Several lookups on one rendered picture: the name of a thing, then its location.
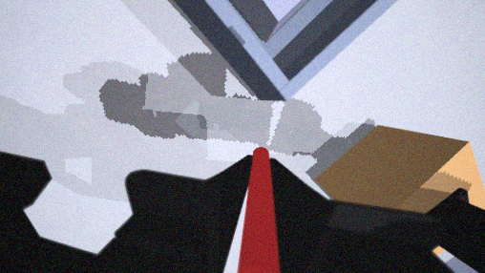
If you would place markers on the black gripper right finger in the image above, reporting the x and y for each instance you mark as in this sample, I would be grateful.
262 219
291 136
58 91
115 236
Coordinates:
307 223

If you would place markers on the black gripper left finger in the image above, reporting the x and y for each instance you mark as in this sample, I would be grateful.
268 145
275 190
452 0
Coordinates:
216 202

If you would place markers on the red peg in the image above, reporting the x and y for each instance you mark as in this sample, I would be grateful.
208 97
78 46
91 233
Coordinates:
259 248

